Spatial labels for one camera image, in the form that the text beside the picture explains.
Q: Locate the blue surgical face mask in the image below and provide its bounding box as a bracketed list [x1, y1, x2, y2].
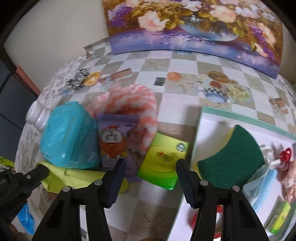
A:
[242, 165, 278, 212]

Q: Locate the lime green cloth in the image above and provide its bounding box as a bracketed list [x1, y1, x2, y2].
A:
[36, 161, 129, 195]

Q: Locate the pink fabric scrunchie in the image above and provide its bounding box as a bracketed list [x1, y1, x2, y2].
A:
[277, 161, 295, 203]

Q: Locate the large green tissue pack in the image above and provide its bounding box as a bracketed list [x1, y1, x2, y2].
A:
[137, 133, 189, 190]

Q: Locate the purple cartoon snack pouch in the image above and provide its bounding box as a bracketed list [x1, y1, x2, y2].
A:
[97, 114, 138, 176]

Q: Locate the black white leopard scrunchie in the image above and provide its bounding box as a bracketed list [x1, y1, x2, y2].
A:
[65, 68, 90, 90]

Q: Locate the pink white fuzzy cloth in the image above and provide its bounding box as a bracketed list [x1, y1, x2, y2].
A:
[85, 83, 158, 156]

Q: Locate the blue plastic bag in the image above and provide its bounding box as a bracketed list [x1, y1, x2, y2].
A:
[17, 203, 35, 235]

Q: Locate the small green tissue pack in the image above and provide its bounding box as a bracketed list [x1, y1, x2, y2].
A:
[265, 201, 291, 235]

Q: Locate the green yellow scrub sponge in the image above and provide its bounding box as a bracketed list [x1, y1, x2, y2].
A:
[196, 125, 265, 189]

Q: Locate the turquoise plastic container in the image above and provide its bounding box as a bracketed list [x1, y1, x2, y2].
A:
[40, 101, 101, 170]

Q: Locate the white pill bottle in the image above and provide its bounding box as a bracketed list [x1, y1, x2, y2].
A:
[26, 100, 52, 133]

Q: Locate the white tray with teal rim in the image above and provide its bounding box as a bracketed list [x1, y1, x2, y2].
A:
[169, 107, 295, 240]

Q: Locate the checkered patterned tablecloth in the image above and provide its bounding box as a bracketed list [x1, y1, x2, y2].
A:
[14, 38, 296, 241]

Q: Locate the floral painting canvas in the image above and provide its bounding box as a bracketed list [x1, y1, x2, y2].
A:
[102, 0, 283, 78]

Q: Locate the red hair tie ring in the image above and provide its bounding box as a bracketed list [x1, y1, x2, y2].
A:
[191, 204, 224, 239]

